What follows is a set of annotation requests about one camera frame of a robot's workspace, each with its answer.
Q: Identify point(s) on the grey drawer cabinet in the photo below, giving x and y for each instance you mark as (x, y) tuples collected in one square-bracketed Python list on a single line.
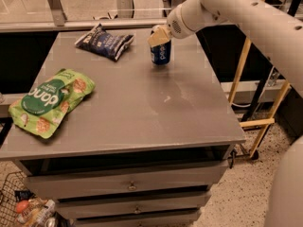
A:
[(143, 149)]

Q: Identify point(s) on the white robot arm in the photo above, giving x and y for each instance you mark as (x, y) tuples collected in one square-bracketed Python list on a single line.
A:
[(279, 37)]

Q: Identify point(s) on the blue pepsi can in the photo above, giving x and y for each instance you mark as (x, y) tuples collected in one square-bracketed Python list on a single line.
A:
[(160, 55)]

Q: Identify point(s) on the green rice chip bag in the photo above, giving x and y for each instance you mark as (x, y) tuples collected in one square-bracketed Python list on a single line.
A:
[(42, 110)]

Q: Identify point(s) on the wire basket with snacks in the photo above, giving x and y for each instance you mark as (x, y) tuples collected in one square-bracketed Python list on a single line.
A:
[(19, 207)]

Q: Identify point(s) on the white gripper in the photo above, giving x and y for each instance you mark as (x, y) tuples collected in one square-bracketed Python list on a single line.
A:
[(179, 23)]

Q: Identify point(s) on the wooden frame stand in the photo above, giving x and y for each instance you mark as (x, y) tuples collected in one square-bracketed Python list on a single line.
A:
[(246, 122)]

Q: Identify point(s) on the dark blue chip bag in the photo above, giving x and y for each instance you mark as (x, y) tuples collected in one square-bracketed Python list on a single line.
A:
[(101, 42)]

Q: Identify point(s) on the metal railing frame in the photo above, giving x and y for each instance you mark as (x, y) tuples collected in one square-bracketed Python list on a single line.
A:
[(43, 15)]

